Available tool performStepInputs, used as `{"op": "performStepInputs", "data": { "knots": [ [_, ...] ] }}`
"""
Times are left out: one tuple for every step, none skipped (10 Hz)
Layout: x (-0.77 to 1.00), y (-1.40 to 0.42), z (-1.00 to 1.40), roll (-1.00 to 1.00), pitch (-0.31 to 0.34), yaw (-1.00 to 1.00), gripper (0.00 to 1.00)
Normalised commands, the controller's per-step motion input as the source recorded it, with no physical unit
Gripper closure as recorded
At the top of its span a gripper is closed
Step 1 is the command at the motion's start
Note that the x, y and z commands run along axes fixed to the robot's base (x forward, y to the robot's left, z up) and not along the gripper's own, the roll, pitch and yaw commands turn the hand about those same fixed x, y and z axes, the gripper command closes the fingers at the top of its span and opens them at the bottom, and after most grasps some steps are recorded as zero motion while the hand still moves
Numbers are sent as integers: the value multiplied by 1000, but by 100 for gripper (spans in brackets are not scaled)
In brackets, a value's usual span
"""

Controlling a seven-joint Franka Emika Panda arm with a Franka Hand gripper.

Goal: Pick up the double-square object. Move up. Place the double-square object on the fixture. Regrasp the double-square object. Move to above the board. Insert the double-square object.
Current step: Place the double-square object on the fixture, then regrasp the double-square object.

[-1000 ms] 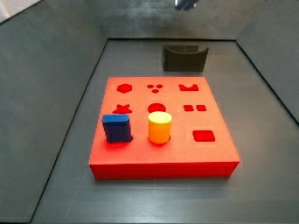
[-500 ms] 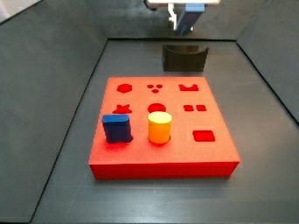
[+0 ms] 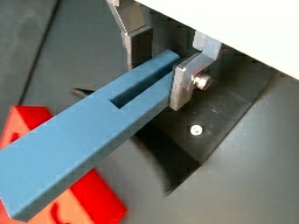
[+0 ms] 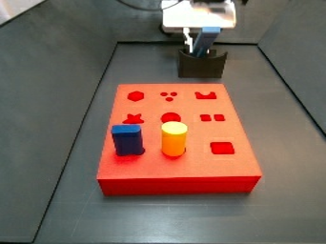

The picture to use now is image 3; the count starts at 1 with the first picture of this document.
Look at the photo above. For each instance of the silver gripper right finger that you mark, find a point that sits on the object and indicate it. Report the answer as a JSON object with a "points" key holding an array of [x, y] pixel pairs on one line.
{"points": [[189, 74]]}

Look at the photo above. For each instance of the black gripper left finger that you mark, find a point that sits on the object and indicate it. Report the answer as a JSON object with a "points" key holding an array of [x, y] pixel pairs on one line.
{"points": [[136, 31]]}

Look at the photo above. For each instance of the blue double-square peg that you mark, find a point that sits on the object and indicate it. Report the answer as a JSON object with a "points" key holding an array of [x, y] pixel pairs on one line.
{"points": [[49, 158]]}

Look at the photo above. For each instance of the black regrasp stand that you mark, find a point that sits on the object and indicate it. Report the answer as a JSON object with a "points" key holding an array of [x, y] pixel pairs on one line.
{"points": [[180, 137]]}

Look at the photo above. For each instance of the red shape-sorting board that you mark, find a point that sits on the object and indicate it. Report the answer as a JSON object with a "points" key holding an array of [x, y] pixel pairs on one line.
{"points": [[88, 202]]}

